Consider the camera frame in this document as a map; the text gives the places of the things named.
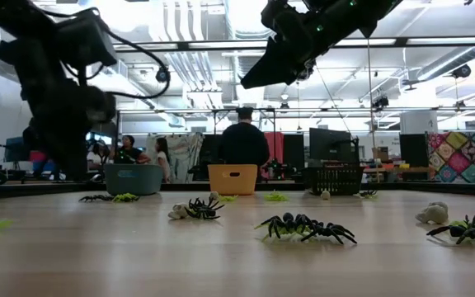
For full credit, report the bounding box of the black overhead light bar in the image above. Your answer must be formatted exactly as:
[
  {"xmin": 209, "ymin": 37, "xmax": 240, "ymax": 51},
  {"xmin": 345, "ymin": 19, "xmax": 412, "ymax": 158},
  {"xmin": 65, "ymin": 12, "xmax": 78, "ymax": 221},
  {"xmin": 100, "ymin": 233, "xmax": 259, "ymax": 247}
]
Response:
[{"xmin": 113, "ymin": 36, "xmax": 475, "ymax": 54}]

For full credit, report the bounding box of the black upright panel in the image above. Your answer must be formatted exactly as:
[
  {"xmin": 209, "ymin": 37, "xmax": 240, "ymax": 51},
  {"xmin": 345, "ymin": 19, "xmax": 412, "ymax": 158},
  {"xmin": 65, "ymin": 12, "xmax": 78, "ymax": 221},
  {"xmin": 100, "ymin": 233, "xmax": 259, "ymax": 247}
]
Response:
[{"xmin": 398, "ymin": 133, "xmax": 430, "ymax": 168}]

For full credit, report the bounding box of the black hanging camera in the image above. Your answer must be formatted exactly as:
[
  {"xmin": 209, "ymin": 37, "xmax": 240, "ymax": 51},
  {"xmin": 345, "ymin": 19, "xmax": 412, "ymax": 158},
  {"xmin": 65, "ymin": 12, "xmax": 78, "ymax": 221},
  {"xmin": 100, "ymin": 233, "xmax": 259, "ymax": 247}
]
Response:
[
  {"xmin": 451, "ymin": 64, "xmax": 473, "ymax": 79},
  {"xmin": 297, "ymin": 59, "xmax": 317, "ymax": 83},
  {"xmin": 155, "ymin": 64, "xmax": 172, "ymax": 84},
  {"xmin": 372, "ymin": 95, "xmax": 390, "ymax": 111}
]

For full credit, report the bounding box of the black backdrop panel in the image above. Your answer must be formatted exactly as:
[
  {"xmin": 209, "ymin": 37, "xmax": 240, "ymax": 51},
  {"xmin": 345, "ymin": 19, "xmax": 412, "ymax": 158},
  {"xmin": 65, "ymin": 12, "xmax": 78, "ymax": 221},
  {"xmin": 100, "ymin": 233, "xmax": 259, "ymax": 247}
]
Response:
[
  {"xmin": 199, "ymin": 134, "xmax": 224, "ymax": 182},
  {"xmin": 283, "ymin": 134, "xmax": 306, "ymax": 173}
]

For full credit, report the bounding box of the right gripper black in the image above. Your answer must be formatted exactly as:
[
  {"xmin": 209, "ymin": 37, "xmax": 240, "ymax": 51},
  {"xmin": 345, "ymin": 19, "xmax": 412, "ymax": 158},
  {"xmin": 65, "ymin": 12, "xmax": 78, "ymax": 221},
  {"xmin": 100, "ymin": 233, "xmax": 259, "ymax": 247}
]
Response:
[{"xmin": 240, "ymin": 0, "xmax": 370, "ymax": 90}]

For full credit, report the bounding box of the colourful patchwork quilt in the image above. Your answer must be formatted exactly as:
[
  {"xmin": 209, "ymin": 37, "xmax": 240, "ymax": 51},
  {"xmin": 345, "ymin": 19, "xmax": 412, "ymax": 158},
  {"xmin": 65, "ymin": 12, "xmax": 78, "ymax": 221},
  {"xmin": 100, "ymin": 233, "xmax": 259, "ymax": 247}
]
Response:
[{"xmin": 426, "ymin": 130, "xmax": 475, "ymax": 185}]

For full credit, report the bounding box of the brown cardboard box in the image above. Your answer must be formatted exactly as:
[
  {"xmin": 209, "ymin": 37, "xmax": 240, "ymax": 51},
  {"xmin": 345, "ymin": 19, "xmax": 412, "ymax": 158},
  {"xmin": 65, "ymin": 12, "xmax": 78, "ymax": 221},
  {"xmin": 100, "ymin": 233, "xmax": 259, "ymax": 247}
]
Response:
[{"xmin": 372, "ymin": 146, "xmax": 390, "ymax": 162}]

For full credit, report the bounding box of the yellow plastic bin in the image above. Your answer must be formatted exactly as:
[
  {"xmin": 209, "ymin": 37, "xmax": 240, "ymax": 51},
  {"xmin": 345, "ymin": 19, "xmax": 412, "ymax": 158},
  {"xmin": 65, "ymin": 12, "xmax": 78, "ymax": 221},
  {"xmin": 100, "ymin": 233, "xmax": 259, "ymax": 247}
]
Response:
[{"xmin": 207, "ymin": 164, "xmax": 258, "ymax": 196}]

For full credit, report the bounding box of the red cloth backdrop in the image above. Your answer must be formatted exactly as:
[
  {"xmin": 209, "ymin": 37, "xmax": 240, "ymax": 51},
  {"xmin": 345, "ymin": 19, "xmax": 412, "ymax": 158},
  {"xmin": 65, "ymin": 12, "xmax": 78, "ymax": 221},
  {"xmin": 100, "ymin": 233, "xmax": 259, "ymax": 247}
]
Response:
[{"xmin": 264, "ymin": 131, "xmax": 285, "ymax": 166}]

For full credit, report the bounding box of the white round column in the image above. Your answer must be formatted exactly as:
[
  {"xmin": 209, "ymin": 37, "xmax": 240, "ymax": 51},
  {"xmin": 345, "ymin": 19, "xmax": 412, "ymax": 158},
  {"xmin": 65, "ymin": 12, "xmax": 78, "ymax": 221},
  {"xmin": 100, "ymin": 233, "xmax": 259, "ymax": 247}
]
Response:
[{"xmin": 399, "ymin": 86, "xmax": 440, "ymax": 135}]

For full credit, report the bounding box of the large black computer monitor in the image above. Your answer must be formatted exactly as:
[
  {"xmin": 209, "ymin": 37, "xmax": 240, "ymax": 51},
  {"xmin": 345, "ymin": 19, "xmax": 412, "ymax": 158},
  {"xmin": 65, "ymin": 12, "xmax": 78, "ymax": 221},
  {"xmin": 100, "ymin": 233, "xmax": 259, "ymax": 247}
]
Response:
[{"xmin": 308, "ymin": 127, "xmax": 353, "ymax": 163}]

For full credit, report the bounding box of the black slotted plastic basket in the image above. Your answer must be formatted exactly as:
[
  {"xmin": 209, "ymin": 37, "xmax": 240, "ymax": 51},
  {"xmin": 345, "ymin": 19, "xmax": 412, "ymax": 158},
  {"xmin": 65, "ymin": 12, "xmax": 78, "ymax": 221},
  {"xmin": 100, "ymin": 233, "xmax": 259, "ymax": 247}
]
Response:
[{"xmin": 306, "ymin": 164, "xmax": 364, "ymax": 197}]

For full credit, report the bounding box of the silver ribbed ceiling duct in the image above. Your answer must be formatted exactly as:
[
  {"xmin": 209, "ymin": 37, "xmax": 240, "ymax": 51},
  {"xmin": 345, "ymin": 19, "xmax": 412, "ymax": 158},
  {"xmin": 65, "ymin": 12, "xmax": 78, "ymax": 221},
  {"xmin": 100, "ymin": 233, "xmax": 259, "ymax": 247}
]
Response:
[{"xmin": 223, "ymin": 0, "xmax": 278, "ymax": 129}]

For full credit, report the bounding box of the grey round ceiling duct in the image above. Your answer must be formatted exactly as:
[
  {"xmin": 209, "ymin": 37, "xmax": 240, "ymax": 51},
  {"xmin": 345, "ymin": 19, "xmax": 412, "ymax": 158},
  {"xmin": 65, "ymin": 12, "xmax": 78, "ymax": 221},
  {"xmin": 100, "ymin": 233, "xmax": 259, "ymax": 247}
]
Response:
[{"xmin": 416, "ymin": 45, "xmax": 475, "ymax": 82}]

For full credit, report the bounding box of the person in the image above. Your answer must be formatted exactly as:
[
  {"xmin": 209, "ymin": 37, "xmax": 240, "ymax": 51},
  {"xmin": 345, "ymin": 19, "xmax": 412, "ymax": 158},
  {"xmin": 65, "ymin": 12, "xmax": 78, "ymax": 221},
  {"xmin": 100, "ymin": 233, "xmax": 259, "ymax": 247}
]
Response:
[
  {"xmin": 219, "ymin": 106, "xmax": 270, "ymax": 166},
  {"xmin": 112, "ymin": 134, "xmax": 152, "ymax": 165},
  {"xmin": 153, "ymin": 136, "xmax": 172, "ymax": 184}
]

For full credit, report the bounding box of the small black computer monitor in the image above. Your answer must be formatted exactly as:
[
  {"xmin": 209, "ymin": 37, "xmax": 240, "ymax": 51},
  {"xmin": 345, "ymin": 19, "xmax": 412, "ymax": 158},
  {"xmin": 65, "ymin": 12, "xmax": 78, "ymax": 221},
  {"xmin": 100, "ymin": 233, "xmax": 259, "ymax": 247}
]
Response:
[{"xmin": 4, "ymin": 135, "xmax": 26, "ymax": 163}]

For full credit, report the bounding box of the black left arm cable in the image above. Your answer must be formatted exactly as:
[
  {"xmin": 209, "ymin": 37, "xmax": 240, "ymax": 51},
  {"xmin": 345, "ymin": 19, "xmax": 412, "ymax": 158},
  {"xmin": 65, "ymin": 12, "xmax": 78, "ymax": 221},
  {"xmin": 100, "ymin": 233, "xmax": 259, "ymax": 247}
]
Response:
[{"xmin": 35, "ymin": 6, "xmax": 172, "ymax": 100}]

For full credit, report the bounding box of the teal plastic bin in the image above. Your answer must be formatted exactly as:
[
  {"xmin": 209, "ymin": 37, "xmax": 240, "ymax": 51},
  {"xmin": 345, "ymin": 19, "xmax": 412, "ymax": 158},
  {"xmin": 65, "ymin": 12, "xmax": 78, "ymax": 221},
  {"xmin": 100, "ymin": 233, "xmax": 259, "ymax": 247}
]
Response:
[{"xmin": 103, "ymin": 163, "xmax": 166, "ymax": 196}]

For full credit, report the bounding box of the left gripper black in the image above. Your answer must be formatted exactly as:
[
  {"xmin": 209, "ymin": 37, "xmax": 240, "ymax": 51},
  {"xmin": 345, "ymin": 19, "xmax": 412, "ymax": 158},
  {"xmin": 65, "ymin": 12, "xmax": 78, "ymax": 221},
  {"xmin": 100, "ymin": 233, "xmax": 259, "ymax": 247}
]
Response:
[{"xmin": 22, "ymin": 78, "xmax": 118, "ymax": 182}]

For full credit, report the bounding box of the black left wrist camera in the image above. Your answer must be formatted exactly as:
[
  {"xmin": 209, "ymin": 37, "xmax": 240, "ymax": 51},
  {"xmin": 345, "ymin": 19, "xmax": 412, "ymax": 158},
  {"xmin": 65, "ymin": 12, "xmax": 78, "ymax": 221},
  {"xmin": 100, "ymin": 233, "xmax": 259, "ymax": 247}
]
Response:
[{"xmin": 54, "ymin": 8, "xmax": 118, "ymax": 69}]

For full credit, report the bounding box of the white green patterned cloth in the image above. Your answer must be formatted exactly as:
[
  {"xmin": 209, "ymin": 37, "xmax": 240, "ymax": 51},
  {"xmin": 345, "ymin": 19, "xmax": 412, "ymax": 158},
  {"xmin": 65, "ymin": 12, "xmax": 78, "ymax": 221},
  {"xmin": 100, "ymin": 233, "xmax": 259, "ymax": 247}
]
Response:
[{"xmin": 145, "ymin": 132, "xmax": 205, "ymax": 184}]

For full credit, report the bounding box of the thin vertical pole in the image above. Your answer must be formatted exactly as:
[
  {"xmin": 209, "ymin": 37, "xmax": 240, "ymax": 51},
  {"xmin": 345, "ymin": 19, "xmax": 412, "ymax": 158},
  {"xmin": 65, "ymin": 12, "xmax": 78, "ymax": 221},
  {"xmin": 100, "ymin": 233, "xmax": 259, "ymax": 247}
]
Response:
[{"xmin": 364, "ymin": 36, "xmax": 381, "ymax": 182}]

